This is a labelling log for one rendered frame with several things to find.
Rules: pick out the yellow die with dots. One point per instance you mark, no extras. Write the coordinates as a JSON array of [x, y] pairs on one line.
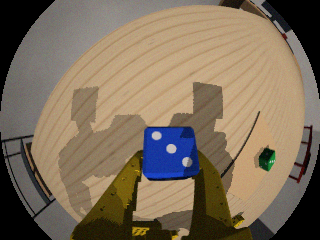
[[237, 220]]

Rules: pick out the green die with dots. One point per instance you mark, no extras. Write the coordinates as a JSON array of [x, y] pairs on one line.
[[267, 159]]

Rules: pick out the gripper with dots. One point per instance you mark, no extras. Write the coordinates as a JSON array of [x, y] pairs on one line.
[[112, 216]]

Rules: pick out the blue die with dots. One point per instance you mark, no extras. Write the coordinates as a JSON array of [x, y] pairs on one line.
[[169, 153]]

